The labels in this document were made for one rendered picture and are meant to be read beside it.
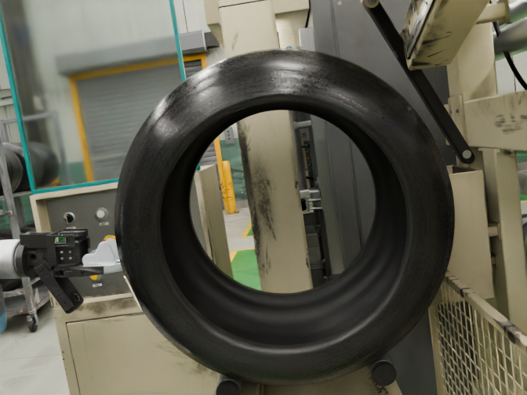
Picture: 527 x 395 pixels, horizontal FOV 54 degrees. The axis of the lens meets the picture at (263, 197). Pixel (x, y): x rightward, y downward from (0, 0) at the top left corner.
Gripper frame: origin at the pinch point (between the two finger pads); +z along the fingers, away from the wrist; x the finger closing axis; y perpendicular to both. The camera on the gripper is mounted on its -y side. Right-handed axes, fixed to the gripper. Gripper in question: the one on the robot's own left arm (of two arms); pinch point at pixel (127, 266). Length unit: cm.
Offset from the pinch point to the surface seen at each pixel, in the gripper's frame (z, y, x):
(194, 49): -133, 192, 899
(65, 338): -42, -39, 64
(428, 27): 58, 43, 3
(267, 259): 25.9, -6.0, 28.5
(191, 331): 14.2, -8.3, -12.6
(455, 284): 64, -6, 6
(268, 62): 28.5, 35.9, -10.9
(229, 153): -78, -4, 932
